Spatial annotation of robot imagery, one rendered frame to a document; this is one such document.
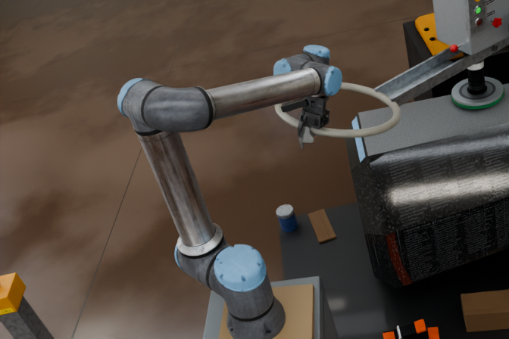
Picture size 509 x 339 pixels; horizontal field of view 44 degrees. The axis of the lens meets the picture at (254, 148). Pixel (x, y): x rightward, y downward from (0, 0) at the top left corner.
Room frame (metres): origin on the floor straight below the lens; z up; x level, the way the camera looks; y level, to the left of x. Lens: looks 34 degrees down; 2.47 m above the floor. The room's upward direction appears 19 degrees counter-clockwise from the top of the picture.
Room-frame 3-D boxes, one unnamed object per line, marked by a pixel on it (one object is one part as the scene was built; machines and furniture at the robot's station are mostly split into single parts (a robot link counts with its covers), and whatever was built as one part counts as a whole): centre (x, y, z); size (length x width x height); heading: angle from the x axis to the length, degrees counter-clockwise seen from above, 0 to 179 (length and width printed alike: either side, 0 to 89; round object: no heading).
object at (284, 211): (2.72, -0.05, 0.08); 0.10 x 0.10 x 0.13
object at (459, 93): (2.21, -1.00, 0.87); 0.21 x 0.21 x 0.01
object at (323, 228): (2.63, -0.22, 0.02); 0.25 x 0.10 x 0.01; 0
